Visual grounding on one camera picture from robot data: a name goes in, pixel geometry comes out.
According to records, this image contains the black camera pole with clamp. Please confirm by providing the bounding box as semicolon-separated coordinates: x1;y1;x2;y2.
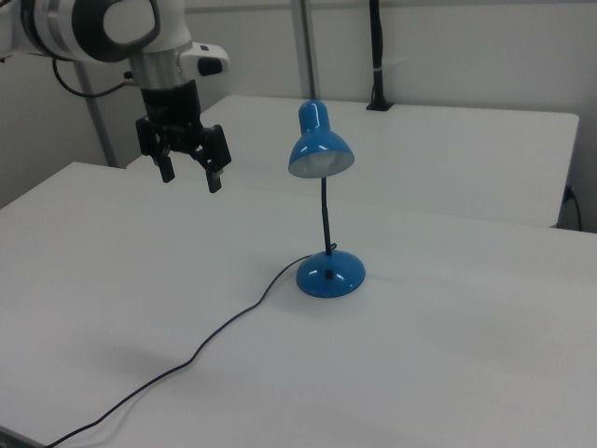
365;0;395;113

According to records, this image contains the blue gooseneck desk lamp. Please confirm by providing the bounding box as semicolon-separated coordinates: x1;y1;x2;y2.
286;99;368;301

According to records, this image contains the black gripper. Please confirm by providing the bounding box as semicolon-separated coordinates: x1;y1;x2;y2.
135;79;233;195

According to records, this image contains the black lamp power cable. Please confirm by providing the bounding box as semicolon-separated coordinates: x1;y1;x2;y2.
43;255;310;448

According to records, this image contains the black wall cable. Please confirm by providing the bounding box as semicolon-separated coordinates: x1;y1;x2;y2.
564;185;584;231

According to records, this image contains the grey metal partition post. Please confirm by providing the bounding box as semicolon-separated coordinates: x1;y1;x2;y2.
73;59;118;169
289;0;324;102

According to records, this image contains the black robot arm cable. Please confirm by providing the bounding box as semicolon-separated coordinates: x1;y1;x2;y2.
51;57;142;99

